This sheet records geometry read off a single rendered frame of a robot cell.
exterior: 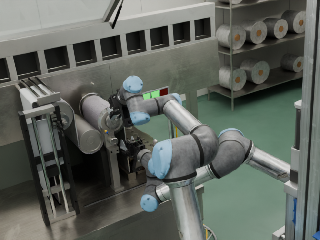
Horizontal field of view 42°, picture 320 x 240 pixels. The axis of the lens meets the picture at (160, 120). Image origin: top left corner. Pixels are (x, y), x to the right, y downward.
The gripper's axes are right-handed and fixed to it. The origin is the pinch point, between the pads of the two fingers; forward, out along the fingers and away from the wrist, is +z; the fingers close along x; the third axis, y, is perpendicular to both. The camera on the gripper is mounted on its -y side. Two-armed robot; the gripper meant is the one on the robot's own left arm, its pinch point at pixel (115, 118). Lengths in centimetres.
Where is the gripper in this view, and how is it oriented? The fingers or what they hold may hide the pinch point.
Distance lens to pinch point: 199.6
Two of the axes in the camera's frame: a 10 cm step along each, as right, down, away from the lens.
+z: -3.3, 3.6, 8.7
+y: -3.9, -8.9, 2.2
